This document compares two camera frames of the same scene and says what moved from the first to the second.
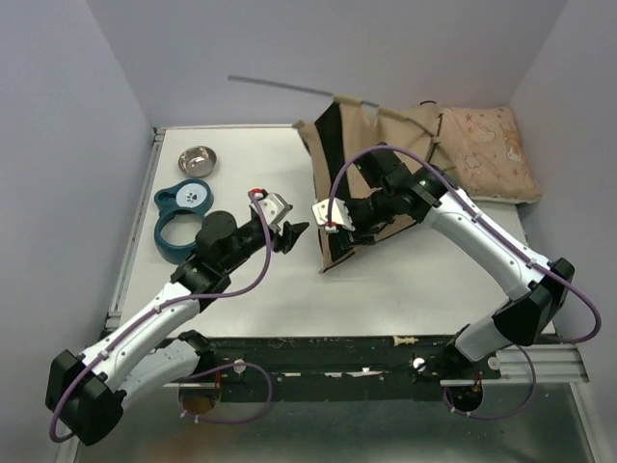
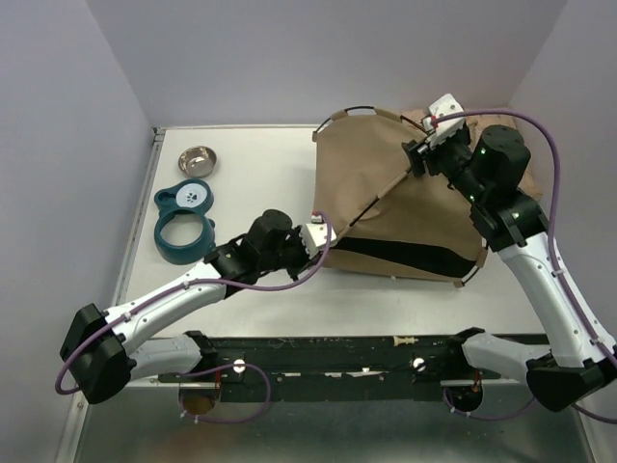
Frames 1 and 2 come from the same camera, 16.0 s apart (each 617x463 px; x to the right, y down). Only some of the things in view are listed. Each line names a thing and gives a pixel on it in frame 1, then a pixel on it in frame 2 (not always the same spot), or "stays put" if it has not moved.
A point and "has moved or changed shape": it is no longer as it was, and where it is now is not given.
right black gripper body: x=360 y=236 -> x=451 y=156
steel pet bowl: x=197 y=161 stays put
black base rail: x=339 y=367 stays put
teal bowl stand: x=193 y=196 stays put
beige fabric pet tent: x=344 y=141 has moved or changed shape
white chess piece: x=406 y=340 stays put
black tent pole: x=292 y=88 has moved or changed shape
